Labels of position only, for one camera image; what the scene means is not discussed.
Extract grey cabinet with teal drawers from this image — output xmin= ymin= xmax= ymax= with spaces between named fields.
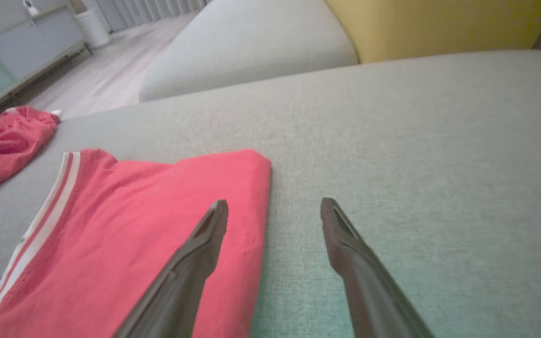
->
xmin=0 ymin=6 xmax=93 ymax=122

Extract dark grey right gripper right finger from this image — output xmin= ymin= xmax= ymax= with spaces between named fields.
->
xmin=320 ymin=197 xmax=435 ymax=338

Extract red mesh shorts white stripes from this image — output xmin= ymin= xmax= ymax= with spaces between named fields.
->
xmin=0 ymin=106 xmax=62 ymax=207

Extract white ribbed cylinder bin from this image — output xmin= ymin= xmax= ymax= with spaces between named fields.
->
xmin=74 ymin=8 xmax=111 ymax=48

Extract light grey rounded sofa cushion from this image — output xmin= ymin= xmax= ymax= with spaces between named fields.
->
xmin=138 ymin=0 xmax=359 ymax=103

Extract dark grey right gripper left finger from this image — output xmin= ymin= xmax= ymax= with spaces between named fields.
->
xmin=113 ymin=200 xmax=229 ymax=338

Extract red jersey number 23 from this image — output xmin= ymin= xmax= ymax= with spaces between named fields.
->
xmin=0 ymin=148 xmax=272 ymax=338

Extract grey pleated curtain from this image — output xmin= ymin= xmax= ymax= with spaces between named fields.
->
xmin=80 ymin=0 xmax=210 ymax=33

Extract large yellow sofa cushion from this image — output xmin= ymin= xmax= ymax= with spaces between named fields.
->
xmin=325 ymin=0 xmax=541 ymax=64

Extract grey fabric sofa seat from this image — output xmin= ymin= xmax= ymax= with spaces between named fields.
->
xmin=0 ymin=49 xmax=541 ymax=338

